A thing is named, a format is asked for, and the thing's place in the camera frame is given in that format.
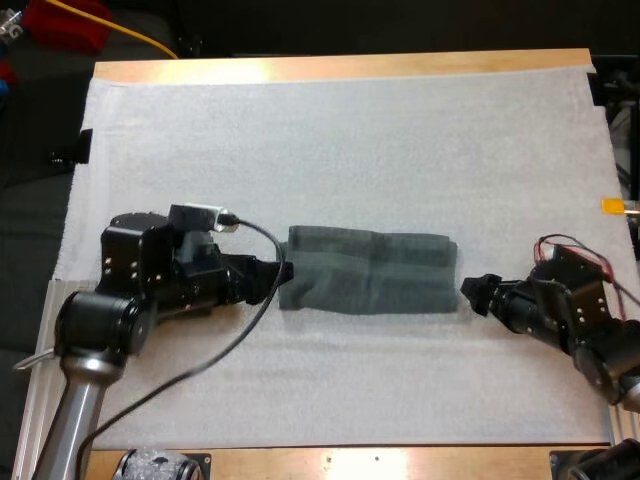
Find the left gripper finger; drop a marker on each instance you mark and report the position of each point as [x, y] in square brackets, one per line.
[272, 272]

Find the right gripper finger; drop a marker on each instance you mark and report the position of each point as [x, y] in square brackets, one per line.
[480, 286]
[481, 306]

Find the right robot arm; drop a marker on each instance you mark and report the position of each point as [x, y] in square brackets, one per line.
[595, 325]

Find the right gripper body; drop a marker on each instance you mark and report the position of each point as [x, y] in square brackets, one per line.
[525, 307]

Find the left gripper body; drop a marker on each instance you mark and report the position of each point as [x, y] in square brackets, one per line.
[210, 275]

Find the dark table edge clamp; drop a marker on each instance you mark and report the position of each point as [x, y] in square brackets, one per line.
[85, 145]
[596, 90]

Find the orange table edge clip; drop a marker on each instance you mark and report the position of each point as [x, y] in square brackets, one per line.
[612, 206]

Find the dark grey-green towel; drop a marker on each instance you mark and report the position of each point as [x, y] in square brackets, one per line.
[370, 275]

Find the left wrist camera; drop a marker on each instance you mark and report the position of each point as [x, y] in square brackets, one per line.
[197, 216]

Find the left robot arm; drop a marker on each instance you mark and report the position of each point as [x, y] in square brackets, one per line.
[100, 325]

